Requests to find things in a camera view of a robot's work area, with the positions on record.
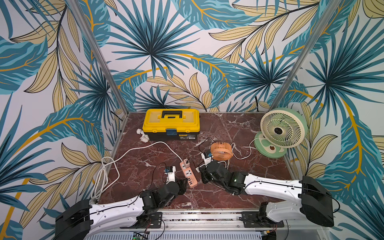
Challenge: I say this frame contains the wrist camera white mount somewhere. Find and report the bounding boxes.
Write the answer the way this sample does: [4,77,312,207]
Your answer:
[201,151,213,165]
[164,166,176,184]

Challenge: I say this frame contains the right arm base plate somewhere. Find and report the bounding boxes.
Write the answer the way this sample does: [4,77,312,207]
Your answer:
[239,212,285,230]

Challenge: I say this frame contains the white power strip cord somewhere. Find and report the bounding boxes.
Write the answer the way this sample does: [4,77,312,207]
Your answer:
[89,140,184,202]

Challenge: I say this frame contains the pink power strip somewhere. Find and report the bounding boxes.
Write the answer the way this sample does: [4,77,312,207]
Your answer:
[180,161,198,188]

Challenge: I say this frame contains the small orange desk fan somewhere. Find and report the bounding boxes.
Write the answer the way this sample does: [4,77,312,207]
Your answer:
[210,142,234,161]

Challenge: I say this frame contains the aluminium front rail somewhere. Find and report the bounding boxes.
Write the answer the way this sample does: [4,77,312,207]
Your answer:
[69,209,332,240]

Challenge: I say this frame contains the yellow black toolbox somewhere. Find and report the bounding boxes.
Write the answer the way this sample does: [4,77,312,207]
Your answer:
[142,109,201,142]

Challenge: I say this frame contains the black USB cable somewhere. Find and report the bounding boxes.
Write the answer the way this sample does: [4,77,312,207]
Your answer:
[191,137,217,169]

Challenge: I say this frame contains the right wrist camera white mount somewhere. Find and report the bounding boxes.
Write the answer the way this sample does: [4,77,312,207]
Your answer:
[201,151,213,165]

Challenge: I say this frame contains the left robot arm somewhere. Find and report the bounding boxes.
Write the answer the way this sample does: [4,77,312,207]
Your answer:
[54,179,187,240]

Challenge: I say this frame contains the white fan cable with plug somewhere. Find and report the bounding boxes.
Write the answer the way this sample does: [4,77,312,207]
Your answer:
[194,137,259,173]

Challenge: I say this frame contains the white wall plug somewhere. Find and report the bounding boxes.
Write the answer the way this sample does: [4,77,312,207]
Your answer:
[136,129,150,143]

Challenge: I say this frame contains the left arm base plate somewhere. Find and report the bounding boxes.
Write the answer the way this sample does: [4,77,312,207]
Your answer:
[128,212,163,229]

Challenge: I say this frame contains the pink USB charger adapter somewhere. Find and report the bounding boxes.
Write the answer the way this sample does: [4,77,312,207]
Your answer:
[183,159,190,168]

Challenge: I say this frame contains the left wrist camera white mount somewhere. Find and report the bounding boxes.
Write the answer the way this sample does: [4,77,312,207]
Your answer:
[164,166,176,184]

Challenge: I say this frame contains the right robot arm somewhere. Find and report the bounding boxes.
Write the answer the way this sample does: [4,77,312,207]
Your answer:
[197,161,334,227]

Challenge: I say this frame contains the green cream desk fan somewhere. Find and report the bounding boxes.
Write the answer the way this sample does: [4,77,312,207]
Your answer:
[254,108,309,159]

